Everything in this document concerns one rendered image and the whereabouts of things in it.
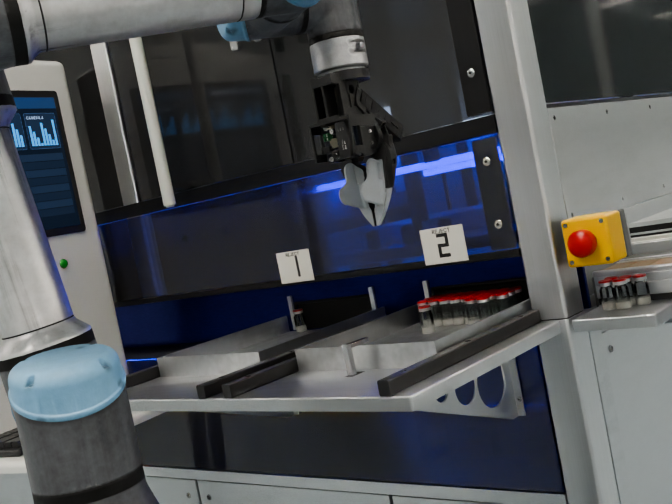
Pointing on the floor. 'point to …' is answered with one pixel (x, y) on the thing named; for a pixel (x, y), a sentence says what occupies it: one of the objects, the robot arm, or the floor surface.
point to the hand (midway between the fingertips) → (378, 216)
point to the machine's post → (546, 248)
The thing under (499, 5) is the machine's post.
